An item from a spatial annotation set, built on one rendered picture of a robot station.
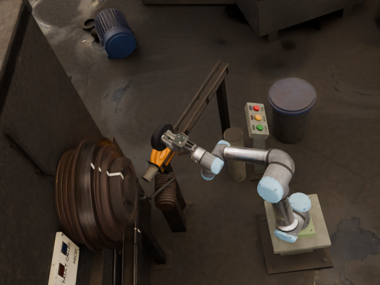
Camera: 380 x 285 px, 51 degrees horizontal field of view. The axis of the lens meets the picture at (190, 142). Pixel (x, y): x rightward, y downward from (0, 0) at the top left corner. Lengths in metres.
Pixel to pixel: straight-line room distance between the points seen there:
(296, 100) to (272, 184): 1.10
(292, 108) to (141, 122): 1.28
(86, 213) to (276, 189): 0.80
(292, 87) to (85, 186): 1.74
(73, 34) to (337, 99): 2.67
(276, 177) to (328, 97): 1.67
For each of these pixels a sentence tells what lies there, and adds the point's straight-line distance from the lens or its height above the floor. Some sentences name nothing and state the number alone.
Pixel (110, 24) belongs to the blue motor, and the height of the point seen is 0.32.
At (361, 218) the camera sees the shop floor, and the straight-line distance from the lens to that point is 2.85.
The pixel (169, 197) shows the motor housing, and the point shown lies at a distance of 2.31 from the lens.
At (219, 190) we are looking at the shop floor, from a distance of 2.88.
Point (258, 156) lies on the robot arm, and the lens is 1.93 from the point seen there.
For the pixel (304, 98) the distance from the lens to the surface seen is 2.77.
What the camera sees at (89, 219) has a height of 1.25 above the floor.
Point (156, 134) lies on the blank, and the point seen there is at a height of 0.97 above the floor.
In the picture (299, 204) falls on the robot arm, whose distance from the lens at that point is 2.18.
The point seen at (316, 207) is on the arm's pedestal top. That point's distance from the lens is 2.50.
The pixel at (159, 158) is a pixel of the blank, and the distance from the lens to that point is 2.23.
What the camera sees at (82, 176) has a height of 1.34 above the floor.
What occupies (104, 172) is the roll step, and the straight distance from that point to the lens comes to 1.57.
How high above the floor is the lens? 2.55
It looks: 55 degrees down
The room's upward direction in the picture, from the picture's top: 15 degrees counter-clockwise
